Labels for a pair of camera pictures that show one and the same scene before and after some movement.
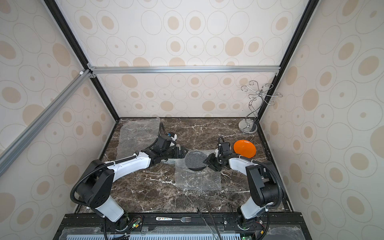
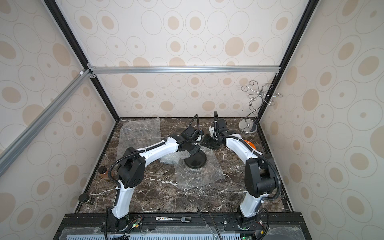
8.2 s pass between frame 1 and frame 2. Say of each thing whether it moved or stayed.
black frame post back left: stayed
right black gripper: moved
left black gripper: moved
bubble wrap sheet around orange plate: stayed
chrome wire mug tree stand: stayed
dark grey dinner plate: stayed
